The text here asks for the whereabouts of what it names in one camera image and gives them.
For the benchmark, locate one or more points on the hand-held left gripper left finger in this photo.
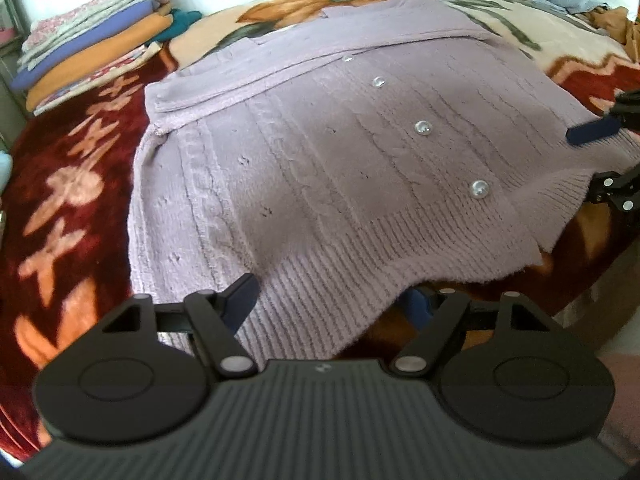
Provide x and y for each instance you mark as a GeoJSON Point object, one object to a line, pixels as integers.
{"type": "Point", "coordinates": [242, 300]}

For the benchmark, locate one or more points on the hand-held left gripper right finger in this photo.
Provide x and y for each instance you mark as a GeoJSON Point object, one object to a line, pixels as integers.
{"type": "Point", "coordinates": [417, 307]}

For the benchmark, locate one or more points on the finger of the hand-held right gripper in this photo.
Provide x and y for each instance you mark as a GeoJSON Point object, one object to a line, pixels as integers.
{"type": "Point", "coordinates": [612, 187]}
{"type": "Point", "coordinates": [592, 131]}

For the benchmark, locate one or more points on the lilac knit cardigan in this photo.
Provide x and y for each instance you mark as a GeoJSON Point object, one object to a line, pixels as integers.
{"type": "Point", "coordinates": [320, 160]}

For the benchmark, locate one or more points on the stack of folded clothes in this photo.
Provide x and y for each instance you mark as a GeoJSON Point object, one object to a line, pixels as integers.
{"type": "Point", "coordinates": [90, 60]}

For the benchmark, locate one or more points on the brown cloth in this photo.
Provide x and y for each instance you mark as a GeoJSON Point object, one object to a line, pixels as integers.
{"type": "Point", "coordinates": [617, 27]}

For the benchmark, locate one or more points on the floral fleece blanket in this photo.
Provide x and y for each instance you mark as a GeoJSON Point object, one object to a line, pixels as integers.
{"type": "Point", "coordinates": [65, 210]}

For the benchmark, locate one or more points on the light blue cloth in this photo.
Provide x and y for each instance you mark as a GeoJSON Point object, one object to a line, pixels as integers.
{"type": "Point", "coordinates": [4, 172]}

